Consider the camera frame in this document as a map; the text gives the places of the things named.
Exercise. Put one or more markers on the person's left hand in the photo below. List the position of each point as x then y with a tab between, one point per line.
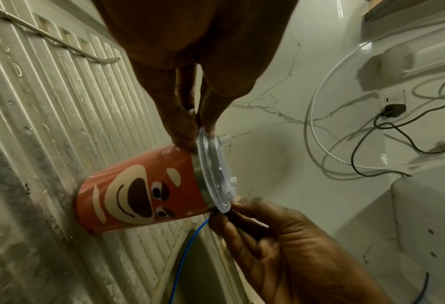
192	29

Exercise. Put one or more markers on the person's right hand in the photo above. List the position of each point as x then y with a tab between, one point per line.
293	255

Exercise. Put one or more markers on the clear plastic lid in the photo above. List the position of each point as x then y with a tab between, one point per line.
215	169

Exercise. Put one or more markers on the bent metal straw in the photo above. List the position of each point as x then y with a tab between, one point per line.
57	41

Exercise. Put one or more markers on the pink steel tumbler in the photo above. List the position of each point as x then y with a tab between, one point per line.
151	193

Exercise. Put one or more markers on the thin blue tube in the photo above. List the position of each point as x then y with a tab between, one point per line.
185	255

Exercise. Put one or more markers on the large white box appliance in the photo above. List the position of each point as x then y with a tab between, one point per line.
428	222

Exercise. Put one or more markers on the black power plug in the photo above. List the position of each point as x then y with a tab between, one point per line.
395	110

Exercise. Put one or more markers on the stainless steel sink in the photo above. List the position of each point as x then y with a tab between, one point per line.
38	148

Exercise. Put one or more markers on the white socket with switch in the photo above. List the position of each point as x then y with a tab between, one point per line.
393	96

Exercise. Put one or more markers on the dark brown wall cabinet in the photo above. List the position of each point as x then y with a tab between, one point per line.
413	7

